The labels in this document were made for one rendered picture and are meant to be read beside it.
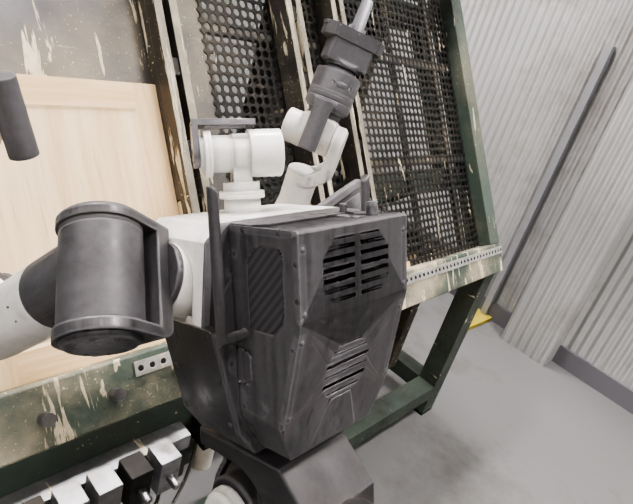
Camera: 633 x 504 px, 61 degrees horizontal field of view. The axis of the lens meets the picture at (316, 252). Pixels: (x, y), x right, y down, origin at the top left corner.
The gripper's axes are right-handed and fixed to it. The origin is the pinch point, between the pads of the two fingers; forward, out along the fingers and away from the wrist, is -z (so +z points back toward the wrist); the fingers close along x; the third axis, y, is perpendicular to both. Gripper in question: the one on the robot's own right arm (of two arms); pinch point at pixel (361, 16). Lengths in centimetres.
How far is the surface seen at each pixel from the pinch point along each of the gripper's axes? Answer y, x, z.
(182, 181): 20, 19, 43
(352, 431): 67, -76, 120
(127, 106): 24, 35, 32
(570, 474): 66, -189, 118
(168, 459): -9, 6, 92
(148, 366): 1, 15, 78
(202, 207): 20, 13, 47
